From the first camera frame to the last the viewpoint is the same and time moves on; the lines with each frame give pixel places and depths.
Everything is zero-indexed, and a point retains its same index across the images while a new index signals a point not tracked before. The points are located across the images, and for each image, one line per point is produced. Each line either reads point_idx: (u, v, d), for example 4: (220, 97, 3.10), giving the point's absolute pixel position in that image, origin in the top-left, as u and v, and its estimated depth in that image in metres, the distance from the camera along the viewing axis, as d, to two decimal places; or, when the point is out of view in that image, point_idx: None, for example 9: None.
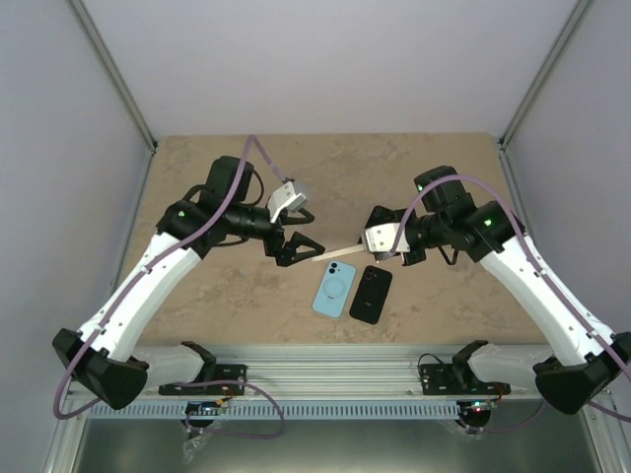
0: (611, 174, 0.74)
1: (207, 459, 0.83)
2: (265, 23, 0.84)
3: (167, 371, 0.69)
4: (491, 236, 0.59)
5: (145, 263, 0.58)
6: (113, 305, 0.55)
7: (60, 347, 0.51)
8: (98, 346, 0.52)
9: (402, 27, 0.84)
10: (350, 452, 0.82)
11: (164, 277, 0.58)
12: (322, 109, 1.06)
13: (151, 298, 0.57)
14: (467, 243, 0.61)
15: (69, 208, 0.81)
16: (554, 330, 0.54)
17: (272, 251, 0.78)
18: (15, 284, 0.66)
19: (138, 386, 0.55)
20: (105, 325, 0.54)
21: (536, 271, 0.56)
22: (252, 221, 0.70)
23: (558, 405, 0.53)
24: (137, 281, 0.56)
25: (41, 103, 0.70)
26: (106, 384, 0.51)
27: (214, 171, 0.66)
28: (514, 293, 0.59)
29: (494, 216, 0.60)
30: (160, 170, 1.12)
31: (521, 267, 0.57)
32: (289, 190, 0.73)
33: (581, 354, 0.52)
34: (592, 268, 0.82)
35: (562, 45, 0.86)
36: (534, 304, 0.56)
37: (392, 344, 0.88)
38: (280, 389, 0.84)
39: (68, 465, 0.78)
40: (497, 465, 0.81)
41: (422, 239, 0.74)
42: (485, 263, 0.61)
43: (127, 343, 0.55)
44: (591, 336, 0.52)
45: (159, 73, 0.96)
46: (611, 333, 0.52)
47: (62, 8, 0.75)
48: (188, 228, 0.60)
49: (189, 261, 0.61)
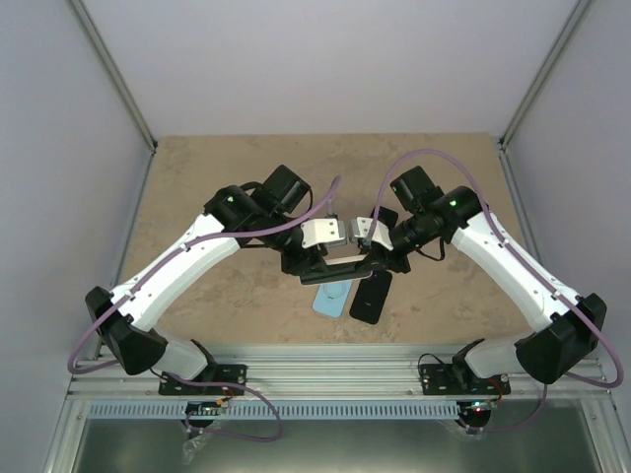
0: (610, 174, 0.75)
1: (207, 459, 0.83)
2: (265, 23, 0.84)
3: (172, 362, 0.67)
4: (456, 215, 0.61)
5: (185, 240, 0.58)
6: (148, 274, 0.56)
7: (93, 303, 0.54)
8: (125, 310, 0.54)
9: (403, 27, 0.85)
10: (350, 453, 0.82)
11: (200, 258, 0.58)
12: (323, 110, 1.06)
13: (186, 274, 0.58)
14: (437, 226, 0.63)
15: (68, 208, 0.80)
16: (523, 297, 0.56)
17: (289, 269, 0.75)
18: (15, 283, 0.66)
19: (157, 358, 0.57)
20: (135, 291, 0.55)
21: (500, 241, 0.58)
22: (293, 238, 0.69)
23: (535, 373, 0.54)
24: (175, 255, 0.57)
25: (40, 102, 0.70)
26: (124, 352, 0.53)
27: (281, 172, 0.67)
28: (482, 266, 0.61)
29: (458, 198, 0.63)
30: (160, 171, 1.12)
31: (485, 239, 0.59)
32: (333, 229, 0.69)
33: (546, 314, 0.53)
34: (592, 268, 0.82)
35: (561, 45, 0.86)
36: (501, 271, 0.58)
37: (392, 344, 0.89)
38: (279, 390, 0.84)
39: (67, 465, 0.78)
40: (497, 466, 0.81)
41: (410, 243, 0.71)
42: (455, 243, 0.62)
43: (154, 314, 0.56)
44: (555, 297, 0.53)
45: (159, 73, 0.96)
46: (576, 294, 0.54)
47: (62, 6, 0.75)
48: (236, 214, 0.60)
49: (230, 247, 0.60)
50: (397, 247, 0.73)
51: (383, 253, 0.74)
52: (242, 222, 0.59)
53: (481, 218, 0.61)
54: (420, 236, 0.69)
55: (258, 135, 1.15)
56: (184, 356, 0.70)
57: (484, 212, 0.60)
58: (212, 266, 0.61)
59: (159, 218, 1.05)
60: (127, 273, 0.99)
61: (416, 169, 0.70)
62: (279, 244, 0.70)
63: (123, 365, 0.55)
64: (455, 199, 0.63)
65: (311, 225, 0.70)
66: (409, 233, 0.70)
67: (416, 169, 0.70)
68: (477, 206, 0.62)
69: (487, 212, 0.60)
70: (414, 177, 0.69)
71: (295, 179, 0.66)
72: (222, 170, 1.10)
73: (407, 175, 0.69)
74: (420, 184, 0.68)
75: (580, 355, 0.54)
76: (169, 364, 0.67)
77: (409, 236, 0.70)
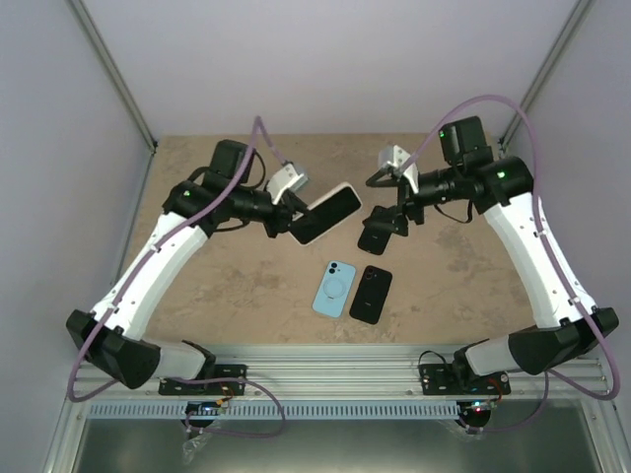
0: (611, 175, 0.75)
1: (207, 459, 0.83)
2: (265, 25, 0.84)
3: (170, 366, 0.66)
4: (500, 189, 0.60)
5: (155, 241, 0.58)
6: (126, 285, 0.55)
7: (74, 327, 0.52)
8: (112, 324, 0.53)
9: (403, 28, 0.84)
10: (350, 453, 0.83)
11: (174, 255, 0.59)
12: (322, 110, 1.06)
13: (165, 273, 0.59)
14: (475, 193, 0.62)
15: (67, 208, 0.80)
16: (538, 294, 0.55)
17: (274, 233, 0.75)
18: (16, 283, 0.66)
19: (153, 361, 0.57)
20: (117, 303, 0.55)
21: (536, 231, 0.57)
22: (253, 204, 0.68)
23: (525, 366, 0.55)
24: (149, 259, 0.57)
25: (39, 104, 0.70)
26: (123, 365, 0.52)
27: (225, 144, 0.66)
28: (510, 250, 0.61)
29: (508, 169, 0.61)
30: (161, 171, 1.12)
31: (521, 225, 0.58)
32: (290, 171, 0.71)
33: (556, 316, 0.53)
34: (591, 269, 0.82)
35: (560, 46, 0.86)
36: (525, 261, 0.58)
37: (392, 344, 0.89)
38: (282, 389, 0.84)
39: (67, 465, 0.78)
40: (497, 465, 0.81)
41: (439, 194, 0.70)
42: (487, 218, 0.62)
43: (141, 321, 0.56)
44: (572, 303, 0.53)
45: (159, 73, 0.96)
46: (594, 304, 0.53)
47: (62, 8, 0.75)
48: (196, 206, 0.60)
49: (201, 236, 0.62)
50: (424, 197, 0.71)
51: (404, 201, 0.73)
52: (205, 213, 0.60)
53: (527, 202, 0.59)
54: (451, 190, 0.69)
55: (259, 135, 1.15)
56: (180, 357, 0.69)
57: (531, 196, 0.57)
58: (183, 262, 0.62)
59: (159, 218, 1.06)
60: None
61: (472, 121, 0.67)
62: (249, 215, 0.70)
63: (122, 377, 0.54)
64: (503, 170, 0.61)
65: (272, 182, 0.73)
66: (442, 184, 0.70)
67: (472, 121, 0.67)
68: (524, 183, 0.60)
69: (535, 197, 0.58)
70: (469, 129, 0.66)
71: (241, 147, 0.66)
72: None
73: (462, 126, 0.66)
74: (472, 140, 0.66)
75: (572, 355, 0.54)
76: (169, 369, 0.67)
77: (441, 188, 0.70)
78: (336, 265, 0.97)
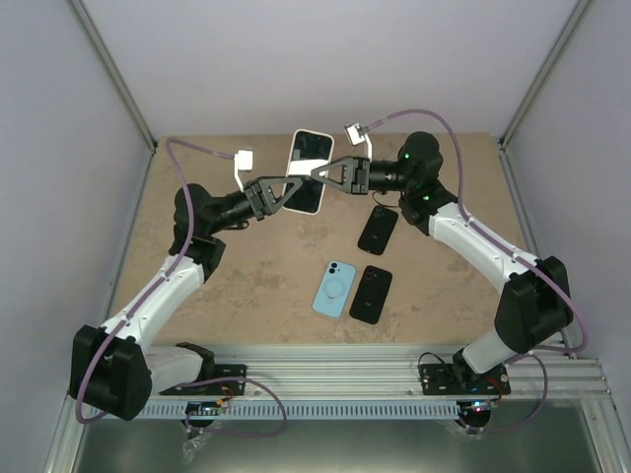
0: (613, 175, 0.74)
1: (207, 459, 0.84)
2: (266, 26, 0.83)
3: (167, 377, 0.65)
4: (430, 208, 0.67)
5: (165, 269, 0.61)
6: (139, 302, 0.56)
7: (83, 343, 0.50)
8: (125, 335, 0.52)
9: (404, 28, 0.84)
10: (350, 452, 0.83)
11: (179, 286, 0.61)
12: (322, 110, 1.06)
13: (171, 301, 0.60)
14: (414, 218, 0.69)
15: (65, 209, 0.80)
16: (488, 265, 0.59)
17: (259, 212, 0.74)
18: (18, 283, 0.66)
19: (146, 392, 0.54)
20: (130, 316, 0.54)
21: (464, 222, 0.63)
22: (235, 208, 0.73)
23: (507, 338, 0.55)
24: (159, 286, 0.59)
25: (37, 108, 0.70)
26: (131, 373, 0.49)
27: (179, 197, 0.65)
28: (458, 247, 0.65)
29: (434, 194, 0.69)
30: (161, 172, 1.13)
31: (451, 221, 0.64)
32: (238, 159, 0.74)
33: (505, 275, 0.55)
34: (594, 271, 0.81)
35: (561, 45, 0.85)
36: (467, 248, 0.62)
37: (392, 344, 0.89)
38: (284, 389, 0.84)
39: (67, 465, 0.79)
40: (496, 465, 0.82)
41: (387, 183, 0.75)
42: (432, 234, 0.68)
43: (147, 339, 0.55)
44: (514, 260, 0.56)
45: (160, 74, 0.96)
46: (535, 257, 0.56)
47: (62, 13, 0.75)
48: (197, 251, 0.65)
49: (199, 279, 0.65)
50: (376, 182, 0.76)
51: (359, 170, 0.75)
52: (204, 259, 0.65)
53: (453, 208, 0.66)
54: (395, 181, 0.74)
55: (259, 135, 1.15)
56: (177, 364, 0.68)
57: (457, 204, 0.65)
58: (183, 299, 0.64)
59: (159, 219, 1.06)
60: (127, 274, 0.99)
61: (438, 158, 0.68)
62: (229, 219, 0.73)
63: (124, 396, 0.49)
64: (428, 195, 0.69)
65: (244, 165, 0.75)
66: (391, 173, 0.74)
67: (437, 159, 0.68)
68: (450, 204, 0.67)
69: (458, 202, 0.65)
70: (431, 153, 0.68)
71: (197, 201, 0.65)
72: (222, 170, 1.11)
73: (427, 163, 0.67)
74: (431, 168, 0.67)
75: (550, 324, 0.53)
76: (166, 381, 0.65)
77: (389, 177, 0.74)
78: (336, 265, 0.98)
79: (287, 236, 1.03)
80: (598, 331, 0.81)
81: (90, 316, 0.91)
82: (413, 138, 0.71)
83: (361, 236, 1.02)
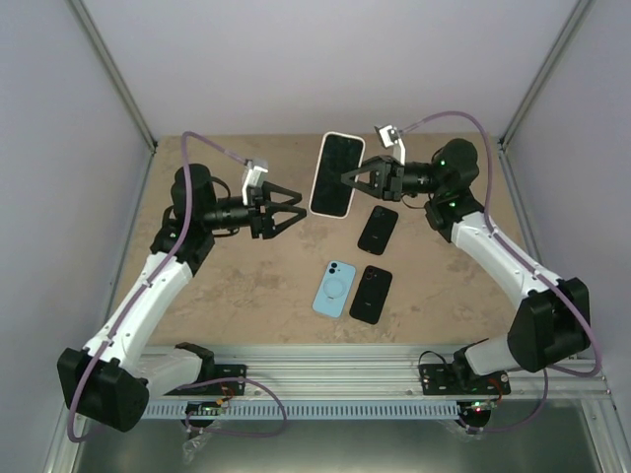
0: (613, 174, 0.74)
1: (207, 459, 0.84)
2: (265, 25, 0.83)
3: (166, 380, 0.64)
4: (455, 215, 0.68)
5: (147, 275, 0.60)
6: (121, 319, 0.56)
7: (67, 367, 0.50)
8: (108, 357, 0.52)
9: (403, 27, 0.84)
10: (350, 452, 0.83)
11: (165, 289, 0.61)
12: (322, 109, 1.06)
13: (156, 307, 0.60)
14: (437, 224, 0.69)
15: (64, 208, 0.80)
16: (507, 279, 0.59)
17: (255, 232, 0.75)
18: (18, 283, 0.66)
19: (145, 403, 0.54)
20: (112, 336, 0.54)
21: (489, 233, 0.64)
22: (229, 212, 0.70)
23: (519, 355, 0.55)
24: (141, 295, 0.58)
25: (36, 107, 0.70)
26: (122, 394, 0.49)
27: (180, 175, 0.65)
28: (478, 258, 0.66)
29: (461, 202, 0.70)
30: (161, 172, 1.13)
31: (475, 232, 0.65)
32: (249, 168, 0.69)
33: (525, 291, 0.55)
34: (595, 270, 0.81)
35: (561, 45, 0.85)
36: (488, 260, 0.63)
37: (392, 344, 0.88)
38: (284, 389, 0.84)
39: (67, 465, 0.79)
40: (495, 465, 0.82)
41: (416, 185, 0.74)
42: (454, 240, 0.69)
43: (134, 355, 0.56)
44: (535, 277, 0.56)
45: (160, 74, 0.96)
46: (557, 276, 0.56)
47: (62, 13, 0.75)
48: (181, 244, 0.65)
49: (187, 274, 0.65)
50: (404, 186, 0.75)
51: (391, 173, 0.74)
52: (190, 253, 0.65)
53: (478, 219, 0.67)
54: (427, 184, 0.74)
55: (258, 135, 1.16)
56: (176, 367, 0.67)
57: (484, 213, 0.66)
58: (171, 299, 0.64)
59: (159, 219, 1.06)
60: (127, 273, 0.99)
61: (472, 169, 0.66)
62: (225, 222, 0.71)
63: (117, 415, 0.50)
64: (455, 202, 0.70)
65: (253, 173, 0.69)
66: (423, 176, 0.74)
67: (472, 169, 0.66)
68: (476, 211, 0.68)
69: (485, 212, 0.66)
70: (463, 160, 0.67)
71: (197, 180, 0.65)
72: (221, 170, 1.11)
73: (461, 172, 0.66)
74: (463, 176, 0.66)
75: (564, 346, 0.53)
76: (166, 386, 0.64)
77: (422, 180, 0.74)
78: (337, 265, 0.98)
79: (287, 236, 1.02)
80: (598, 331, 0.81)
81: (90, 316, 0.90)
82: (452, 145, 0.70)
83: (361, 236, 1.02)
